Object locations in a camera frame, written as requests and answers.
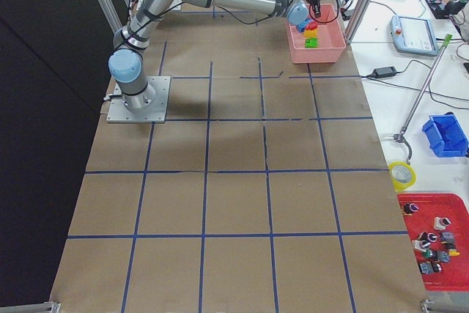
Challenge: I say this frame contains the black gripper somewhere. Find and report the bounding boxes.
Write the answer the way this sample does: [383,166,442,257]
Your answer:
[306,0,321,18]

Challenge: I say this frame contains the red toy block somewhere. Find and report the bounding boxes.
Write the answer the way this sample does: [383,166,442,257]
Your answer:
[305,21,318,31]

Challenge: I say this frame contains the blue toy block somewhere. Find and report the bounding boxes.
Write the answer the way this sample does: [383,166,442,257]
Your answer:
[295,19,310,33]

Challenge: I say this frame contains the yellow toy block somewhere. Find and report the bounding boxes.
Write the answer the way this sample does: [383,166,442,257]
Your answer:
[303,29,318,39]

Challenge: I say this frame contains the green toy block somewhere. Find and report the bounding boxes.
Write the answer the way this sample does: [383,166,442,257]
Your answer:
[304,37,319,48]

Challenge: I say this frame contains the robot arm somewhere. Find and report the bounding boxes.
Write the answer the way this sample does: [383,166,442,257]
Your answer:
[108,0,321,112]

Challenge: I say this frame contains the pink plastic box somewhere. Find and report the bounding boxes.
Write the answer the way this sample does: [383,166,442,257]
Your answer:
[285,4,346,64]

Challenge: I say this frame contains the black power adapter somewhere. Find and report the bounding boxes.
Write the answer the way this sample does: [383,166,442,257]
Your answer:
[371,66,397,78]

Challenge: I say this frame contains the teach pendant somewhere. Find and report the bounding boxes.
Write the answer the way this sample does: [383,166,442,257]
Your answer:
[390,15,438,56]

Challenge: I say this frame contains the long reach grabber tool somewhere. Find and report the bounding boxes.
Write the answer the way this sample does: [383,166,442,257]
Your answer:
[394,34,453,166]

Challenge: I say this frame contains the blue storage bin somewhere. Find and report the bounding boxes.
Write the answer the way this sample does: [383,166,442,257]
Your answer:
[422,113,468,158]

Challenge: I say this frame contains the yellow tape roll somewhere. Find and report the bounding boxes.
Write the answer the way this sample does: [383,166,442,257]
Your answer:
[389,161,416,192]

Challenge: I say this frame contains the red tray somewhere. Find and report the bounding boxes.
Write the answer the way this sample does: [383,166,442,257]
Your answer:
[398,193,468,292]

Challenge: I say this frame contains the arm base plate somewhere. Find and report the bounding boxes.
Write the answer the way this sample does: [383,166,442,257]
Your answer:
[106,76,171,123]

